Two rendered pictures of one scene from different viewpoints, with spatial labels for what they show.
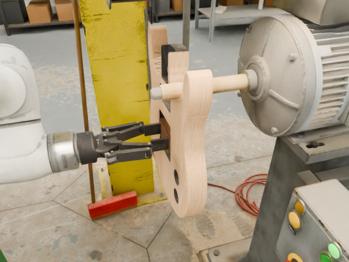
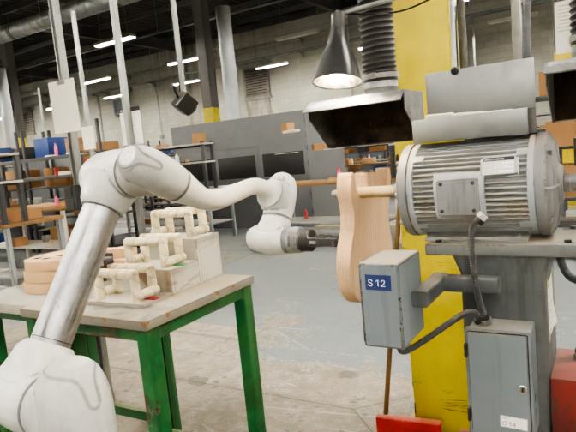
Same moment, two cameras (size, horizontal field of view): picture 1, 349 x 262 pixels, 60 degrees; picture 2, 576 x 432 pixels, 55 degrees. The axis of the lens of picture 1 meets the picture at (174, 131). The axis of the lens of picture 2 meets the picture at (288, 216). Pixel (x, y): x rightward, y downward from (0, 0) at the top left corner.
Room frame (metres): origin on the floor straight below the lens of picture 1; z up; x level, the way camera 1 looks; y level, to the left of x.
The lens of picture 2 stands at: (-0.70, -1.08, 1.39)
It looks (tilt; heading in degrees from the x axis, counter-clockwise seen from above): 7 degrees down; 48
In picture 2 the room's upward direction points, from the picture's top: 6 degrees counter-clockwise
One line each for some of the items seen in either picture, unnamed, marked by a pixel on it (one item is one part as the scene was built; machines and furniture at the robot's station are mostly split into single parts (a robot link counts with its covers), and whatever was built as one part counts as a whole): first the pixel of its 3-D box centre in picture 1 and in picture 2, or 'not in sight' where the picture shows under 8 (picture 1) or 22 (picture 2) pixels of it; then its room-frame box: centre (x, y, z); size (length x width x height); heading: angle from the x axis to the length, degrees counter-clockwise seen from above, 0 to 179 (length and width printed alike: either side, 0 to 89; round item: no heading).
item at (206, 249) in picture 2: not in sight; (182, 257); (0.42, 0.79, 1.02); 0.27 x 0.15 x 0.17; 110
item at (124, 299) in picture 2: not in sight; (129, 298); (0.13, 0.69, 0.94); 0.27 x 0.15 x 0.01; 110
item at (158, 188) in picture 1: (131, 181); not in sight; (1.50, 0.30, 0.02); 0.40 x 0.40 x 0.02; 16
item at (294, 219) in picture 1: (296, 219); not in sight; (0.36, -0.23, 1.07); 0.03 x 0.01 x 0.03; 16
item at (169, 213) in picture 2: not in sight; (171, 213); (0.39, 0.78, 1.20); 0.20 x 0.03 x 0.03; 109
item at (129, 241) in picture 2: not in sight; (144, 241); (0.24, 0.73, 1.12); 0.20 x 0.03 x 0.03; 109
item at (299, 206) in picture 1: (298, 207); not in sight; (0.36, -0.22, 1.11); 0.03 x 0.01 x 0.03; 16
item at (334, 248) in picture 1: (333, 250); not in sight; (0.28, -0.25, 1.11); 0.03 x 0.01 x 0.03; 16
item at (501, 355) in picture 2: not in sight; (499, 323); (0.51, -0.47, 0.93); 0.15 x 0.10 x 0.55; 106
